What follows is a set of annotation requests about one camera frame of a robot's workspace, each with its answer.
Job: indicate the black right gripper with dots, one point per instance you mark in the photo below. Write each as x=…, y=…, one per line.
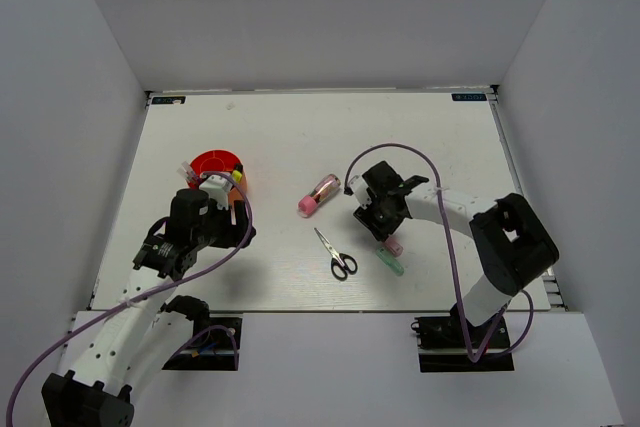
x=380, y=230

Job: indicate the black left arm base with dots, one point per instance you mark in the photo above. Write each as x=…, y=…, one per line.
x=215, y=347

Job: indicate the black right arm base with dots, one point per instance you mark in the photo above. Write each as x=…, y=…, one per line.
x=441, y=347

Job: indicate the corner label sticker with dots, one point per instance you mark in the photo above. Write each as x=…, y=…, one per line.
x=168, y=100
x=469, y=97

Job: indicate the yellow cap black highlighter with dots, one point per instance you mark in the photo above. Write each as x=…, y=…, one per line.
x=238, y=173

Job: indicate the black handled scissors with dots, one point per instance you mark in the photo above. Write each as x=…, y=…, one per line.
x=342, y=265

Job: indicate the green correction tape case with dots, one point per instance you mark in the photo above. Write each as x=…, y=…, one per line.
x=391, y=261

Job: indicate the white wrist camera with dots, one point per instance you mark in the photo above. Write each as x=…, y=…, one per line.
x=358, y=188
x=218, y=188

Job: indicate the orange round pen holder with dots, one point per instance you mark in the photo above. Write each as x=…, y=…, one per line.
x=215, y=160

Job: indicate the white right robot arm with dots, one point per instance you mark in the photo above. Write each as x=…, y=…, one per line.
x=513, y=246

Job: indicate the right corner label sticker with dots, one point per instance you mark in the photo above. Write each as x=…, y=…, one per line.
x=469, y=97

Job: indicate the pink correction tape case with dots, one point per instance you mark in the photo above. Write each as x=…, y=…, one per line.
x=393, y=246

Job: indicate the blue gel pen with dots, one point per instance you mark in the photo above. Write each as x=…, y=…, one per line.
x=191, y=176

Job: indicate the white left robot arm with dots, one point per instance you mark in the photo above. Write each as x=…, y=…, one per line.
x=135, y=337

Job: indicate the green gel pen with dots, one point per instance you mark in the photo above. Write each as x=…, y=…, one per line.
x=181, y=172

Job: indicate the pink cylindrical pencil case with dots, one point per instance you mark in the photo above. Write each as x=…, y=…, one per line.
x=323, y=191

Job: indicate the left corner label sticker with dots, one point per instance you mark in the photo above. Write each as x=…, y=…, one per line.
x=168, y=100

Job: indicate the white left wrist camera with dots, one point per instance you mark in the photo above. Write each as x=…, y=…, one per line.
x=218, y=188

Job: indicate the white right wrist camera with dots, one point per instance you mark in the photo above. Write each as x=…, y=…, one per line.
x=358, y=188

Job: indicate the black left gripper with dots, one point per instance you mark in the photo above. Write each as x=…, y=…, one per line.
x=236, y=235

